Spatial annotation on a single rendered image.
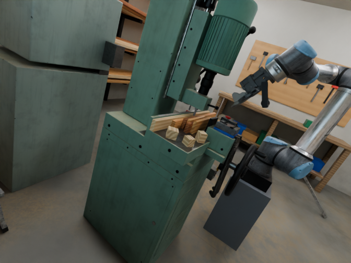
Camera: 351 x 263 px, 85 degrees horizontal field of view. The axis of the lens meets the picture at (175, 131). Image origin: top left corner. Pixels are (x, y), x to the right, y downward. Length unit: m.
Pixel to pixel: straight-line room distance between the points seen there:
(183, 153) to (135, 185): 0.44
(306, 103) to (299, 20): 1.44
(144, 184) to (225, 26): 0.83
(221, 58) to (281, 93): 3.32
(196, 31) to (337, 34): 3.57
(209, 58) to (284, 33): 3.46
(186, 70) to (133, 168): 0.57
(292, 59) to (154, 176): 0.78
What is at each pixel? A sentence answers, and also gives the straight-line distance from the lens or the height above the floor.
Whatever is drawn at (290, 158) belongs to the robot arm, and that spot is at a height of 0.86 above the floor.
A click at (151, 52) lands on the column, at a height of 1.18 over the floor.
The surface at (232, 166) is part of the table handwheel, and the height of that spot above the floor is 0.81.
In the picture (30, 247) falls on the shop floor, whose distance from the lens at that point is 1.49.
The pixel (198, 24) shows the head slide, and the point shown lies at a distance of 1.02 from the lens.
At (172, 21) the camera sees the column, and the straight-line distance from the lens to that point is 1.04.
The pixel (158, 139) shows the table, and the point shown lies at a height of 0.89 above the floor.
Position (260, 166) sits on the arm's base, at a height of 0.70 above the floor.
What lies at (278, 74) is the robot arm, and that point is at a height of 1.27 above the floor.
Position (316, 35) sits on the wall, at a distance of 4.35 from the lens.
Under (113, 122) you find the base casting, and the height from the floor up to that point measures 0.77.
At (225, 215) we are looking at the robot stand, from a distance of 1.69.
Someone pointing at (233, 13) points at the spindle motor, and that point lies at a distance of 0.96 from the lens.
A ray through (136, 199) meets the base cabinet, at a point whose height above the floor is 0.44.
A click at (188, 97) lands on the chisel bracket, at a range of 1.02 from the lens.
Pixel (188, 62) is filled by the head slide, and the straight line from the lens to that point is 1.00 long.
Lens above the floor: 1.21
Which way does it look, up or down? 21 degrees down
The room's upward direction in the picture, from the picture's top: 21 degrees clockwise
